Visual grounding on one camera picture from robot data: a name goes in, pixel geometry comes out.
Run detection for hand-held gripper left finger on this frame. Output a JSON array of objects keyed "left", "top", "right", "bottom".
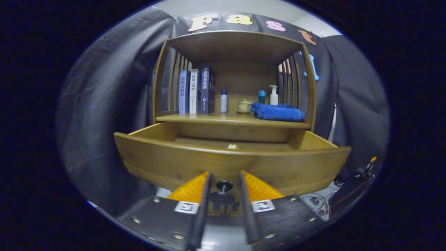
[{"left": 117, "top": 172, "right": 213, "bottom": 251}]

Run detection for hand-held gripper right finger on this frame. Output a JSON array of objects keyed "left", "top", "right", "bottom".
[{"left": 238, "top": 170, "right": 326, "bottom": 246}]

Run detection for black drawer knob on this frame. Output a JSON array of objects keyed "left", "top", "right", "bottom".
[{"left": 208, "top": 180, "right": 241, "bottom": 212}]

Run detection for wooden drawer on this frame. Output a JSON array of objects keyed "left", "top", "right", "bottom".
[{"left": 114, "top": 122, "right": 352, "bottom": 197}]

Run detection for wooden countertop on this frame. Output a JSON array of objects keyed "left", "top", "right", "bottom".
[{"left": 156, "top": 112, "right": 312, "bottom": 129}]

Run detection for wooden cabinet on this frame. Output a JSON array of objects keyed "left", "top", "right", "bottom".
[{"left": 152, "top": 30, "right": 317, "bottom": 143}]

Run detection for blue folded towel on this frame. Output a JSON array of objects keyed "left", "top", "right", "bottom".
[{"left": 251, "top": 102, "right": 305, "bottom": 122}]

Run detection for lidded ceramic teacup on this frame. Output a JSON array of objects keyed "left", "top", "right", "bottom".
[{"left": 236, "top": 99, "right": 253, "bottom": 114}]

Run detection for black equipment with orange part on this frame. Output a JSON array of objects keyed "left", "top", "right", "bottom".
[{"left": 334, "top": 156, "right": 378, "bottom": 206}]

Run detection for white book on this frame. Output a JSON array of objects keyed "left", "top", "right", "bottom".
[{"left": 189, "top": 68, "right": 201, "bottom": 114}]

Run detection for light blue book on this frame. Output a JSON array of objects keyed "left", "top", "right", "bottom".
[{"left": 178, "top": 69, "right": 191, "bottom": 114}]

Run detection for dark blue book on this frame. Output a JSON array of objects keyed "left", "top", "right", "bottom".
[{"left": 200, "top": 64, "right": 215, "bottom": 114}]

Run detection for tangled floor cables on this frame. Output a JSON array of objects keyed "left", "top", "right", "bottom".
[{"left": 301, "top": 193, "right": 331, "bottom": 220}]

